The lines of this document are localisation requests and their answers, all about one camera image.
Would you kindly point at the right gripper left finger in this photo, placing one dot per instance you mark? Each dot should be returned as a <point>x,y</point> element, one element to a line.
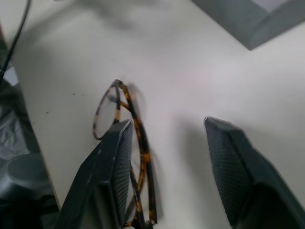
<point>100,179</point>

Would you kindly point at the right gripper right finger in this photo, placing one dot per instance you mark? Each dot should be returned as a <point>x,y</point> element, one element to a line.
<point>238,179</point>

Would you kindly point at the tortoiseshell glasses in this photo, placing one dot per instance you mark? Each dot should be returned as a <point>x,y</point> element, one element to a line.
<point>137,126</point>

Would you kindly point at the grey glasses case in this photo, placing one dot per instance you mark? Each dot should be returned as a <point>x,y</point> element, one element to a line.
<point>238,19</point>

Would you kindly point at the dark rounded shape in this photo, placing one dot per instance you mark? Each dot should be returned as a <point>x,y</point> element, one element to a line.
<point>23,171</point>

